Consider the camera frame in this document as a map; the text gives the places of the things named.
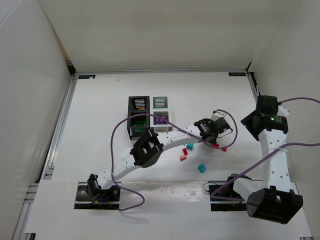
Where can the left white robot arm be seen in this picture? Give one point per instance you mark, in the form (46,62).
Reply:
(148,148)

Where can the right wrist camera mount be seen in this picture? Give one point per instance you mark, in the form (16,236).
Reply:
(282,110)

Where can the red sloped lego brick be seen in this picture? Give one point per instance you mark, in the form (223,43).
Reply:
(216,145)

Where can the cyan small lego brick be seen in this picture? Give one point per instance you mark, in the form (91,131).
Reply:
(190,146)

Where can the purple rectangular lego brick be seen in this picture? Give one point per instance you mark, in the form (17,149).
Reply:
(158,121)

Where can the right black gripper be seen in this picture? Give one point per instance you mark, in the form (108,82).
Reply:
(249,124)

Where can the white slotted container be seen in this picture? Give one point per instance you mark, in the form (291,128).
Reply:
(161,106)

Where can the cyan lego brick lower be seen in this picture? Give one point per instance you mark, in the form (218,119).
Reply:
(202,168)

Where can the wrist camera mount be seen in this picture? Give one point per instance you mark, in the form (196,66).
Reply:
(217,115)
(282,110)

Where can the green square lego brick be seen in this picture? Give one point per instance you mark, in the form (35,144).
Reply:
(139,123)

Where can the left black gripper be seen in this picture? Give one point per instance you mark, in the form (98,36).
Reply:
(212,139)

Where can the red curved lego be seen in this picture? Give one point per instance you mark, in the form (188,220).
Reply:
(185,152)
(183,157)

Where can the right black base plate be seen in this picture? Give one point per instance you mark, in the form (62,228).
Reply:
(225,200)

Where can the black slotted container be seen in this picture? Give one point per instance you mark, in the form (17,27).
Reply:
(135,102)

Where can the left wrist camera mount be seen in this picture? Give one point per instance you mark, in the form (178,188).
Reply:
(217,115)

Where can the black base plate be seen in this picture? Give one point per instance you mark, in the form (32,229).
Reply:
(225,200)
(105,200)

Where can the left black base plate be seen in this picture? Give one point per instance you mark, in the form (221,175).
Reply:
(105,200)

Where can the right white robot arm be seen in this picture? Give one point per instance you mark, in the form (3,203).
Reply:
(274,200)

